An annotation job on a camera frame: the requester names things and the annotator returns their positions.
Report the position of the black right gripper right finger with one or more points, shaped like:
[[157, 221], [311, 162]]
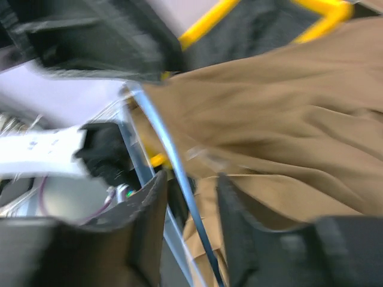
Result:
[[330, 251]]

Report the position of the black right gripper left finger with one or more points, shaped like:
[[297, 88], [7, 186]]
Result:
[[122, 247]]

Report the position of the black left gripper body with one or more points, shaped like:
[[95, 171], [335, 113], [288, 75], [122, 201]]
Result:
[[100, 39]]

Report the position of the blue wire hanger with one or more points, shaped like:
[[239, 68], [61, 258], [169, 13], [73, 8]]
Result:
[[159, 126]]

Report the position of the tan brown skirt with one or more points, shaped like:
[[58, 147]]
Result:
[[297, 129]]

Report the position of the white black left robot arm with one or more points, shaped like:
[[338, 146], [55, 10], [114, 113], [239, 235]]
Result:
[[107, 149]]

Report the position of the dark grey folded clothes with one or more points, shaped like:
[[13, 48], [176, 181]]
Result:
[[250, 29]]

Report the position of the yellow plastic crate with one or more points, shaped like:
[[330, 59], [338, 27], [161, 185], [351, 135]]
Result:
[[332, 14]]

